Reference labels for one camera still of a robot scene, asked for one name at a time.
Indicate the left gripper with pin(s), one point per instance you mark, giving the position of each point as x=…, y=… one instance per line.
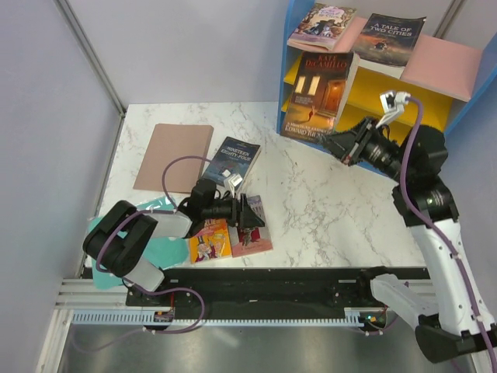
x=241, y=214

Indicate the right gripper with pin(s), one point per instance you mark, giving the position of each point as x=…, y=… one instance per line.
x=349, y=146

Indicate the pink red Shakespeare story book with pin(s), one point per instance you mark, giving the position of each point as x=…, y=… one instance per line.
x=248, y=241

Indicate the Edward Tulane book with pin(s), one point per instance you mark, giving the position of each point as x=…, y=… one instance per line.
x=321, y=88

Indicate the A Tale of Two Cities book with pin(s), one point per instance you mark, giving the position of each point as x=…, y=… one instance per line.
x=386, y=43

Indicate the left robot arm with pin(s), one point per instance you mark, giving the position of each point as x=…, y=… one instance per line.
x=117, y=243

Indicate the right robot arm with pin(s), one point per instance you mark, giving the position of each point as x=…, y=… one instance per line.
x=457, y=322

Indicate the Roald Dahl Charlie book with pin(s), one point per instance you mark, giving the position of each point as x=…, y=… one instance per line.
x=211, y=243

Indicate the blue shelf unit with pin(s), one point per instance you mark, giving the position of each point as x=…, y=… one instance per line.
x=448, y=77

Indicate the Nineteen Eighty-Four book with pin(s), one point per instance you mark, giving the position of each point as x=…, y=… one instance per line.
x=233, y=157

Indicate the teal plastic file folder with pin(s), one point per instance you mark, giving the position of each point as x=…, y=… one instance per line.
x=162, y=252

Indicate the purple illustrated book on shelf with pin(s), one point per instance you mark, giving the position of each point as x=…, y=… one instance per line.
x=322, y=27

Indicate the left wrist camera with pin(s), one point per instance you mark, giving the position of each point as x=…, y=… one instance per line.
x=231, y=181

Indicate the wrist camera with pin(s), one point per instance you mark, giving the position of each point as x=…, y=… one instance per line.
x=393, y=104
x=231, y=181

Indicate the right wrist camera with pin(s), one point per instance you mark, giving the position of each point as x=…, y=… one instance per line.
x=393, y=104

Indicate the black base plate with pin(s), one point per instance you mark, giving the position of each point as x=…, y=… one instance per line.
x=271, y=292

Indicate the white cable duct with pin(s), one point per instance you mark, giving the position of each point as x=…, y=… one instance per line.
x=161, y=318

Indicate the aluminium frame rail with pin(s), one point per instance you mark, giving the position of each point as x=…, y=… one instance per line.
x=88, y=50

